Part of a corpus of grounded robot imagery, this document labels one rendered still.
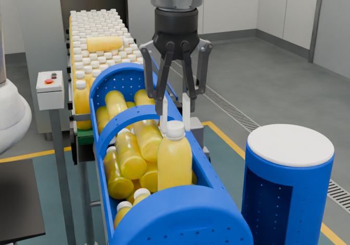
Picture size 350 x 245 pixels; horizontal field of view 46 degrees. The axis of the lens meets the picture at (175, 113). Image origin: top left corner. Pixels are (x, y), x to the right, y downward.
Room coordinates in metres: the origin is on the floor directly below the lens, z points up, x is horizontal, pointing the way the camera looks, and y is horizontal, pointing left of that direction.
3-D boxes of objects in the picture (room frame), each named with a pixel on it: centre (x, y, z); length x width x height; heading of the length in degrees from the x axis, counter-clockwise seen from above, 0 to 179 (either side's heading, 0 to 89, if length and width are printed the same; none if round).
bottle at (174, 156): (0.72, 0.00, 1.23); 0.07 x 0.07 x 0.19
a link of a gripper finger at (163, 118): (0.72, 0.02, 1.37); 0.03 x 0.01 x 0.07; 14
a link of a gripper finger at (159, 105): (0.71, 0.04, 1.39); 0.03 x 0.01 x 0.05; 104
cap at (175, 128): (0.72, 0.00, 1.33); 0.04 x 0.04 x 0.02
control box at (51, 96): (1.65, 0.53, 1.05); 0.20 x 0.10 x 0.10; 14
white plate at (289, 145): (1.21, -0.38, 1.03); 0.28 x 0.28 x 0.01
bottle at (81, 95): (1.59, 0.39, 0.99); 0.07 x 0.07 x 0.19
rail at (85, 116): (1.59, 0.22, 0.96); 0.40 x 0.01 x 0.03; 104
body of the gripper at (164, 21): (0.72, 0.00, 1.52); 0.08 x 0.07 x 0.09; 104
